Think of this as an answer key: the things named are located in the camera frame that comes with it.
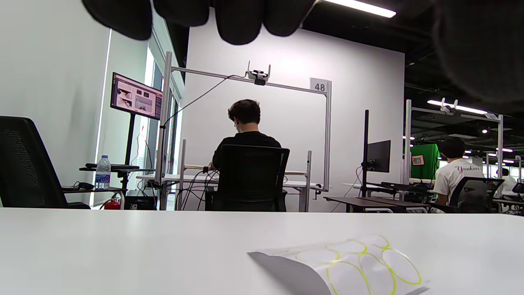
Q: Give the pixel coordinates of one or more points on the white number sign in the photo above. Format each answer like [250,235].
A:
[319,85]

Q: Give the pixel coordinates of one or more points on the black mesh office chair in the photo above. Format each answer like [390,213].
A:
[249,176]

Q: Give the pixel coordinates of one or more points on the white sticker sheet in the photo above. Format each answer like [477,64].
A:
[348,270]

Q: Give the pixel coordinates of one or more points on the white table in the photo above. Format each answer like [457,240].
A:
[123,246]

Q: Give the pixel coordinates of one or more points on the aluminium frame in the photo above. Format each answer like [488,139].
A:
[408,139]
[326,139]

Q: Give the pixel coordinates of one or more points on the dark monitor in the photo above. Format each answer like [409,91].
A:
[379,155]

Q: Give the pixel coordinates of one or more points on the dark brown desk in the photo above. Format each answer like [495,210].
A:
[368,201]

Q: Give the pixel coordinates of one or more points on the black monitor pole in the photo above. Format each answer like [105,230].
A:
[366,135]
[130,139]

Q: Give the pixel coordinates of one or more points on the person's left hand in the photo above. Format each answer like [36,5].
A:
[237,20]

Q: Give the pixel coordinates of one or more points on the clear water bottle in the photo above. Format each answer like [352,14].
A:
[102,174]

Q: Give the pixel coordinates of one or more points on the lit monitor screen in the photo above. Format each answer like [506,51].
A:
[136,96]

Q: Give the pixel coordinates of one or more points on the empty black office chair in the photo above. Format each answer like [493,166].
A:
[28,164]

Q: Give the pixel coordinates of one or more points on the ceiling light strip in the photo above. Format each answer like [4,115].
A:
[360,7]

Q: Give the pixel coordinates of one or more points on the black mouse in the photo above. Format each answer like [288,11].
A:
[85,185]

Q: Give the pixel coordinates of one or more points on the green screen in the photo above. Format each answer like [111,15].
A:
[425,162]

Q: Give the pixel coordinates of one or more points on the red fire extinguisher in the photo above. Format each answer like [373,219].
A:
[112,203]

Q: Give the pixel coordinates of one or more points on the black keyboard tray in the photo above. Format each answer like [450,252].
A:
[110,167]

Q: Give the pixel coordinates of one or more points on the white headset on frame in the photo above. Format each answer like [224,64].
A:
[449,108]
[258,76]

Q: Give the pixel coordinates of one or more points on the black computer tower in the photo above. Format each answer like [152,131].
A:
[141,200]

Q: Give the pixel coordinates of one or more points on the brown side table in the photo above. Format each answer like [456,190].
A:
[98,190]

